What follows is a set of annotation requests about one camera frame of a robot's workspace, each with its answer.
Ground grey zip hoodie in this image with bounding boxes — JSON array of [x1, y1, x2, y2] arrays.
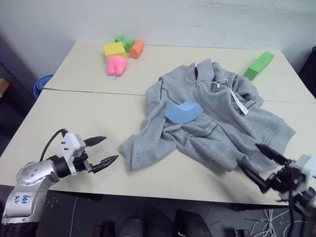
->
[[118, 58, 297, 173]]

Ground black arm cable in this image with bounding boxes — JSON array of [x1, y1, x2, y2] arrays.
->
[[40, 128, 69, 161], [287, 189, 298, 237]]

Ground long green foam block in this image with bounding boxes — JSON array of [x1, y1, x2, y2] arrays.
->
[[243, 51, 276, 81]]

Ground blue round bucket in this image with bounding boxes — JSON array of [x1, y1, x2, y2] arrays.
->
[[33, 74, 55, 100]]

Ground brown cardboard box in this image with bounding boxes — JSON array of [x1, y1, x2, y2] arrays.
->
[[0, 77, 11, 97]]

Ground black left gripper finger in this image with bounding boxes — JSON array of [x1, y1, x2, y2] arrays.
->
[[83, 136, 108, 148], [91, 155, 120, 173]]

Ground orange foam cylinder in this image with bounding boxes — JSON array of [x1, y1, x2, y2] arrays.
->
[[129, 39, 145, 60]]

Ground yellow foam cube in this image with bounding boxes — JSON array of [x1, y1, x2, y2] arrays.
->
[[102, 41, 128, 61]]

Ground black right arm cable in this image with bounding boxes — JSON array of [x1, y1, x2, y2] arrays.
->
[[287, 189, 298, 237]]

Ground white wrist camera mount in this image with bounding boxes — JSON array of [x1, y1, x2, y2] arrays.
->
[[59, 132, 86, 175], [295, 154, 316, 186]]

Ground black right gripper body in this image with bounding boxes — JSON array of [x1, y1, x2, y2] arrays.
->
[[265, 159, 307, 198]]

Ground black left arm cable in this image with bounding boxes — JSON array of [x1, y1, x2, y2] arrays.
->
[[40, 128, 69, 161]]

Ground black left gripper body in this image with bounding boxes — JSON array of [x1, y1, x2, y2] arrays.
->
[[73, 139, 96, 174]]

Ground white paper hoodie tag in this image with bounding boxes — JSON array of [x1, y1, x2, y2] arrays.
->
[[229, 86, 249, 115]]

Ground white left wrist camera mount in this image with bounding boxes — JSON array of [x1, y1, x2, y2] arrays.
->
[[59, 132, 86, 175]]

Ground blue curved foam piece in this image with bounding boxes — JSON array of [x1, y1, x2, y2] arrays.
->
[[164, 99, 204, 125]]

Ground white floor cables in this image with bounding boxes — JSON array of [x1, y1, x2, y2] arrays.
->
[[251, 208, 292, 237]]

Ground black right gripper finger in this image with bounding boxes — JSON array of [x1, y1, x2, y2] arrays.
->
[[255, 143, 288, 166], [237, 158, 270, 194]]

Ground pink plush toy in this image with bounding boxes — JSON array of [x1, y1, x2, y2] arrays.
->
[[106, 55, 128, 78]]

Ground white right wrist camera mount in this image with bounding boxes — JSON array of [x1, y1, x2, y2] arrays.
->
[[295, 154, 316, 186]]

